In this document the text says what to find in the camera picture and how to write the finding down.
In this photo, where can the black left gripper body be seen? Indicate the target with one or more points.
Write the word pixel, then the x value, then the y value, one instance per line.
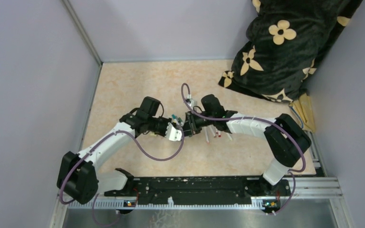
pixel 166 127

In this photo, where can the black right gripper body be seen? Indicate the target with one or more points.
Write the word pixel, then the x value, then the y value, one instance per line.
pixel 196 122

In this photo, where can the red white marker pen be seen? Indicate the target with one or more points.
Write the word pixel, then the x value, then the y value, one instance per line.
pixel 206 136

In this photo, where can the green cap marker pen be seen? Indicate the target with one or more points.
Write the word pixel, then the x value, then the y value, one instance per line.
pixel 178 120

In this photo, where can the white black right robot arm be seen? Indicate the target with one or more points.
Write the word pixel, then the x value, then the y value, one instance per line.
pixel 287 141

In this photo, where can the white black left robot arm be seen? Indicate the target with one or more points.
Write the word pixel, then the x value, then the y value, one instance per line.
pixel 78 178

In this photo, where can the yellow cloth bag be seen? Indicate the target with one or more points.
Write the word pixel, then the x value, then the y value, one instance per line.
pixel 302 109

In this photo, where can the black floral blanket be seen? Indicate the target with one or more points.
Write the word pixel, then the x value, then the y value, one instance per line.
pixel 287 41

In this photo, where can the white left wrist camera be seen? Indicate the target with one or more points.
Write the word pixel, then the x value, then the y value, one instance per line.
pixel 173 132

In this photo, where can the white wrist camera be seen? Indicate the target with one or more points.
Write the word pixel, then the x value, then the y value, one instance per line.
pixel 173 132
pixel 190 101

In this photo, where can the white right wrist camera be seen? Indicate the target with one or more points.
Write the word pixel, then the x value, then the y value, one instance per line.
pixel 190 101

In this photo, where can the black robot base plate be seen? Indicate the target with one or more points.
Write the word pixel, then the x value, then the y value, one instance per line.
pixel 201 190

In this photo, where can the aluminium frame rail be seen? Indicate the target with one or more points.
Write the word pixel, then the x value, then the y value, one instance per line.
pixel 301 187

